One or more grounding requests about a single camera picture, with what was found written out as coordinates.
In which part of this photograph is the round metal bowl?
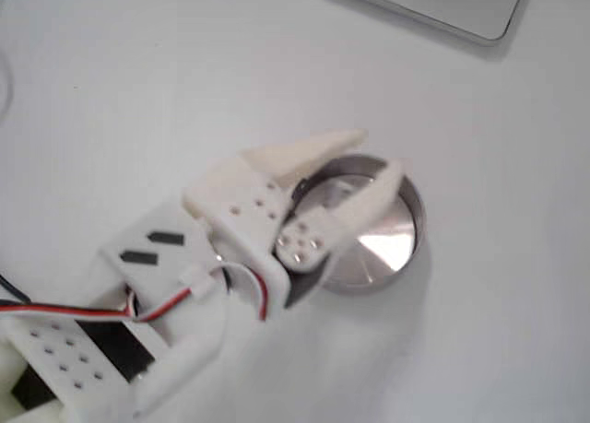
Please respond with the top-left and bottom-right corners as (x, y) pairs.
(289, 152), (429, 296)

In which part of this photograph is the silver laptop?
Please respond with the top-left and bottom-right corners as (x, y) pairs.
(294, 0), (529, 47)

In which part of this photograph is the red white black servo wire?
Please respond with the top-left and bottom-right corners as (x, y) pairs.
(0, 261), (271, 325)

